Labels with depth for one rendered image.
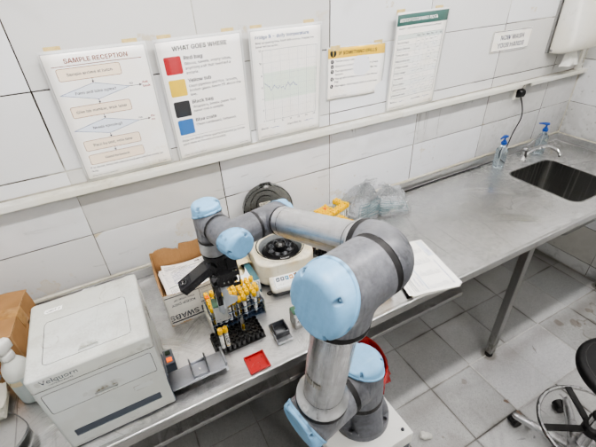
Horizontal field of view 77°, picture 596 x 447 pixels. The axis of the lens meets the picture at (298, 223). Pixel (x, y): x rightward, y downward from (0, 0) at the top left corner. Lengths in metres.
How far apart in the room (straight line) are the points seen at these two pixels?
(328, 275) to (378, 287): 0.08
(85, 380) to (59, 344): 0.11
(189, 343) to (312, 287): 0.89
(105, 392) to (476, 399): 1.83
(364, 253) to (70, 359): 0.77
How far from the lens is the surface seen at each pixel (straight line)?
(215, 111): 1.47
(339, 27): 1.66
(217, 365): 1.26
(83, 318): 1.17
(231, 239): 0.85
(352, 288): 0.54
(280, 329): 1.34
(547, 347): 2.76
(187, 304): 1.41
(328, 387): 0.77
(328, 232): 0.74
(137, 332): 1.06
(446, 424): 2.25
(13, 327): 1.47
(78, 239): 1.60
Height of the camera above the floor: 1.91
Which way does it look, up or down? 34 degrees down
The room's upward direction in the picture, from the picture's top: 3 degrees counter-clockwise
